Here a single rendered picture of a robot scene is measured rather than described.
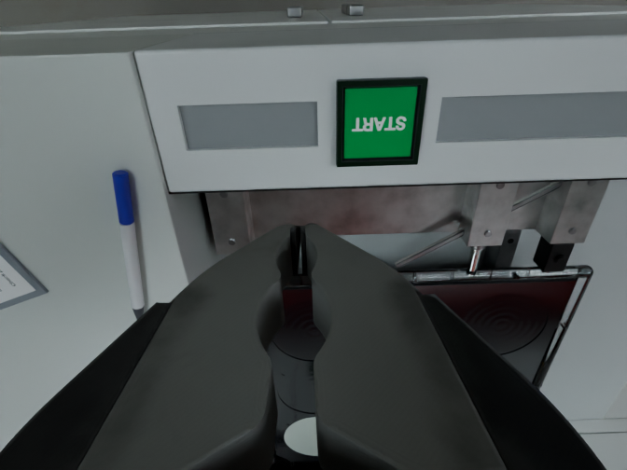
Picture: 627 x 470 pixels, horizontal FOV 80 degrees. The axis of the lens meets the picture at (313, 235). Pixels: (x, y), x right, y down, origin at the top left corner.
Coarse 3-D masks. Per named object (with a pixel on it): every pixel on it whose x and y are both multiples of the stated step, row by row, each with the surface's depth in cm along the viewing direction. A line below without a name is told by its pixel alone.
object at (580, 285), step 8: (576, 280) 40; (584, 280) 40; (576, 288) 41; (584, 288) 40; (576, 296) 41; (568, 304) 42; (576, 304) 41; (568, 312) 42; (560, 320) 43; (568, 320) 43; (560, 328) 44; (552, 336) 45; (560, 336) 44; (552, 344) 45; (560, 344) 45; (552, 352) 46; (544, 360) 47; (552, 360) 46; (544, 368) 47; (536, 376) 48; (544, 376) 48; (536, 384) 49
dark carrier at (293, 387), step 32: (288, 288) 40; (448, 288) 40; (480, 288) 40; (512, 288) 40; (544, 288) 41; (288, 320) 43; (480, 320) 43; (512, 320) 43; (544, 320) 43; (288, 352) 45; (512, 352) 46; (544, 352) 46; (288, 384) 49; (288, 416) 52; (288, 448) 56
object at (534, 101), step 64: (192, 64) 23; (256, 64) 23; (320, 64) 23; (384, 64) 23; (448, 64) 23; (512, 64) 23; (576, 64) 23; (192, 128) 25; (256, 128) 25; (320, 128) 25; (448, 128) 26; (512, 128) 26; (576, 128) 26
